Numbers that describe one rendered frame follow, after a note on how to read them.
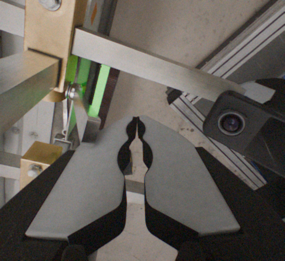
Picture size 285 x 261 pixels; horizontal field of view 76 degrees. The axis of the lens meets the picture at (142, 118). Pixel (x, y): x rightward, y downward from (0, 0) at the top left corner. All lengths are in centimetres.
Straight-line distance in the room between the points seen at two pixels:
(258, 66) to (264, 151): 91
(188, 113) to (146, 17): 55
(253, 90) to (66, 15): 24
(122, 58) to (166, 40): 88
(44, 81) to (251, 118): 20
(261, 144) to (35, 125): 58
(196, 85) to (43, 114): 46
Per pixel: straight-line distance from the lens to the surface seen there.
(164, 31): 111
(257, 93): 28
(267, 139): 19
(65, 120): 48
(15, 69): 20
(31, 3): 25
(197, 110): 102
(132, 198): 40
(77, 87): 27
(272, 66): 112
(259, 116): 18
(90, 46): 24
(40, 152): 36
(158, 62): 24
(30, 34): 25
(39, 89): 21
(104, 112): 45
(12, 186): 86
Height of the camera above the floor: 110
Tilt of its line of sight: 60 degrees down
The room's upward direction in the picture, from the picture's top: 177 degrees clockwise
